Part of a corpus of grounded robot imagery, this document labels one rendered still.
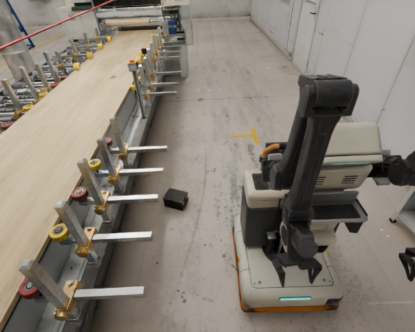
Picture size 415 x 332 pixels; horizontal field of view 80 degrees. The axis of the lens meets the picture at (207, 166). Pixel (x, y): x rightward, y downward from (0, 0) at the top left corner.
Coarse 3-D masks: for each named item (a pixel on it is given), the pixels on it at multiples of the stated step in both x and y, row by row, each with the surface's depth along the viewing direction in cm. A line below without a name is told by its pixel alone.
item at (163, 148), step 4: (112, 148) 178; (116, 148) 178; (128, 148) 177; (132, 148) 177; (136, 148) 177; (140, 148) 177; (144, 148) 177; (148, 148) 176; (152, 148) 176; (156, 148) 176; (160, 148) 176; (164, 148) 176; (112, 152) 177; (116, 152) 177; (128, 152) 178; (132, 152) 178; (136, 152) 178; (140, 152) 178
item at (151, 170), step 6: (150, 168) 159; (156, 168) 159; (162, 168) 158; (96, 174) 157; (102, 174) 157; (108, 174) 157; (120, 174) 157; (126, 174) 158; (132, 174) 158; (138, 174) 158; (144, 174) 158; (150, 174) 158; (156, 174) 158
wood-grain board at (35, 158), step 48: (48, 96) 237; (96, 96) 233; (0, 144) 174; (48, 144) 172; (96, 144) 170; (0, 192) 136; (48, 192) 134; (0, 240) 111; (48, 240) 113; (0, 288) 95
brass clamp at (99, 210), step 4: (108, 192) 140; (104, 196) 137; (108, 196) 138; (104, 204) 133; (108, 204) 138; (96, 208) 131; (100, 208) 131; (104, 208) 133; (96, 212) 132; (100, 212) 132; (104, 212) 133
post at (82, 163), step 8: (80, 160) 114; (80, 168) 116; (88, 168) 119; (88, 176) 119; (88, 184) 123; (96, 184) 126; (96, 192) 126; (96, 200) 130; (104, 200) 135; (104, 216) 138
